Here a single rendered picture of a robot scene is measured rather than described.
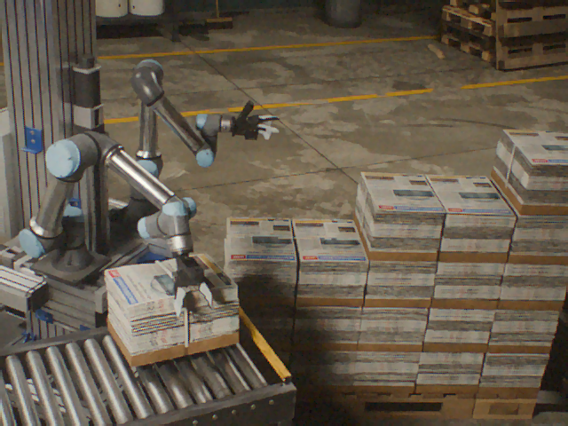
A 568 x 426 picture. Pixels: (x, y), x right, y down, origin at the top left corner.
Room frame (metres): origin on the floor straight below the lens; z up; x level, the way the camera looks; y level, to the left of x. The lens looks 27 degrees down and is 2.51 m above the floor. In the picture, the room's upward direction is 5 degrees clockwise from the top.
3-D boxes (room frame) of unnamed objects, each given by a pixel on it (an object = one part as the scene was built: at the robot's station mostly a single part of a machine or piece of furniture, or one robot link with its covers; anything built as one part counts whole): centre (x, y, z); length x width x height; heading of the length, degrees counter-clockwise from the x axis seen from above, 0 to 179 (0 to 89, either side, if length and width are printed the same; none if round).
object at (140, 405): (2.13, 0.46, 0.77); 0.47 x 0.05 x 0.05; 28
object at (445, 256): (3.16, -0.78, 0.86); 0.38 x 0.29 x 0.04; 8
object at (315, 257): (3.11, -0.35, 0.42); 1.17 x 0.39 x 0.83; 97
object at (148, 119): (3.34, 0.61, 1.19); 0.15 x 0.12 x 0.55; 2
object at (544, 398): (3.06, -0.91, 0.05); 1.05 x 0.10 x 0.04; 97
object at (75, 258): (2.75, 0.81, 0.87); 0.15 x 0.15 x 0.10
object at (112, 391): (2.10, 0.51, 0.77); 0.47 x 0.05 x 0.05; 28
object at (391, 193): (3.12, -0.49, 1.06); 0.37 x 0.29 x 0.01; 7
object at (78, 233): (2.74, 0.81, 0.98); 0.13 x 0.12 x 0.14; 150
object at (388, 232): (3.13, -0.49, 0.95); 0.38 x 0.29 x 0.23; 7
